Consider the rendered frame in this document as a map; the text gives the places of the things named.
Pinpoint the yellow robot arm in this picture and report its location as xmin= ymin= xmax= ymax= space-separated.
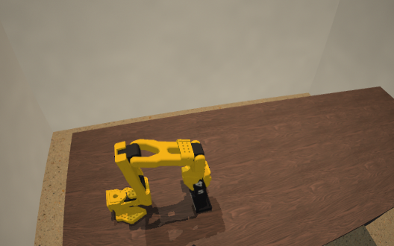
xmin=107 ymin=139 xmax=206 ymax=224

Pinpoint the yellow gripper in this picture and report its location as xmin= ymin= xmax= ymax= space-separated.
xmin=181 ymin=164 xmax=211 ymax=191

